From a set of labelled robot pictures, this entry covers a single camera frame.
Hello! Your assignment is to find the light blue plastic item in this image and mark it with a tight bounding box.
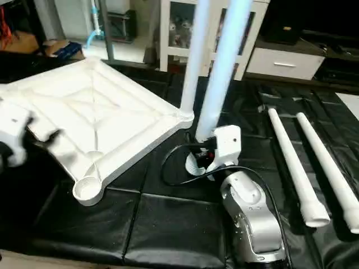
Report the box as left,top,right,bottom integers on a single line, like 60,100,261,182
86,0,105,47

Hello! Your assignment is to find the black work mat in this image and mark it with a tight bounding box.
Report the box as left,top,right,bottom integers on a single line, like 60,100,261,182
0,53,359,269

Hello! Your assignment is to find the black bag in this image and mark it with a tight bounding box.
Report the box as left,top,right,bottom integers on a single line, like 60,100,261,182
263,8,299,45

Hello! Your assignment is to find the blue flat box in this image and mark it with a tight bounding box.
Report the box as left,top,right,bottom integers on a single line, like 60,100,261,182
55,41,86,60

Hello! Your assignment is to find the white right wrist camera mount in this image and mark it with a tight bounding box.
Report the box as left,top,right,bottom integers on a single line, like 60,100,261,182
212,126,242,170

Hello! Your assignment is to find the white glass door cabinet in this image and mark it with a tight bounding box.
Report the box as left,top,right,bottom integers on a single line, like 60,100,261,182
159,0,271,80

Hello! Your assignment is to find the white plastic table top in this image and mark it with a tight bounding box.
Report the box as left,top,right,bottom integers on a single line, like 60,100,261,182
0,58,195,207

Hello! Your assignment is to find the grey metal pole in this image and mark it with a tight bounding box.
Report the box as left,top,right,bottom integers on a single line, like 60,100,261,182
99,0,116,62

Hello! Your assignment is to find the dark equipment rack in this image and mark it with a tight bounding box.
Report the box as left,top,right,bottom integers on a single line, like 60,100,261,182
110,10,136,43

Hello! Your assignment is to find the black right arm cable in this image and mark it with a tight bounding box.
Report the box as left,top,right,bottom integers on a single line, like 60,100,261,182
161,143,289,264

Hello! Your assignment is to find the brown wooden board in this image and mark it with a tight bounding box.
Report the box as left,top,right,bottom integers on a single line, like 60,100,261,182
0,31,41,54

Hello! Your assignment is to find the red wire bundle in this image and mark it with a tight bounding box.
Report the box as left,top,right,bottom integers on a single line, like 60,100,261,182
0,6,12,48

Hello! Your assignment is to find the white plastic table leg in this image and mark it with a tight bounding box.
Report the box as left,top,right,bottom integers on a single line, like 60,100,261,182
296,112,359,234
268,108,331,228
185,0,254,178
178,0,211,121

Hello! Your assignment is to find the white drawer unit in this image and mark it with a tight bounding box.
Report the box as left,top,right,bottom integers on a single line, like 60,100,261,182
246,47,325,81

